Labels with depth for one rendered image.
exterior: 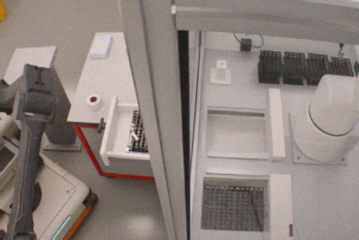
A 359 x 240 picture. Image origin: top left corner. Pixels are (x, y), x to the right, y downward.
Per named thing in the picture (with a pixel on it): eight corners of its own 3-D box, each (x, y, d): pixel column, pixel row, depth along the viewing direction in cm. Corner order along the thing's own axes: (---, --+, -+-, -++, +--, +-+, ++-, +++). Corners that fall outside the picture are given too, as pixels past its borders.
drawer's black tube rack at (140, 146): (129, 154, 145) (127, 146, 139) (135, 118, 154) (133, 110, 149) (182, 157, 143) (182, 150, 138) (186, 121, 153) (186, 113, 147)
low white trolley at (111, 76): (100, 182, 228) (66, 121, 164) (116, 106, 261) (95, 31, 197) (187, 189, 223) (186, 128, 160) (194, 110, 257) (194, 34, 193)
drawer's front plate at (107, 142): (105, 165, 144) (99, 154, 135) (117, 109, 160) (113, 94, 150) (109, 166, 144) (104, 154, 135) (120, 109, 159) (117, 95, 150)
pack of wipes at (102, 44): (106, 59, 185) (105, 53, 181) (90, 58, 186) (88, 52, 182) (113, 39, 193) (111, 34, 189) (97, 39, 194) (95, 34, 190)
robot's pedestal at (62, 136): (43, 149, 242) (-2, 85, 178) (51, 116, 258) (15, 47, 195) (80, 151, 241) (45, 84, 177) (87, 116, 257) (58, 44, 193)
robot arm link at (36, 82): (62, 62, 85) (26, 55, 79) (58, 114, 83) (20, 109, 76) (16, 95, 118) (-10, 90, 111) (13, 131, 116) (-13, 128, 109)
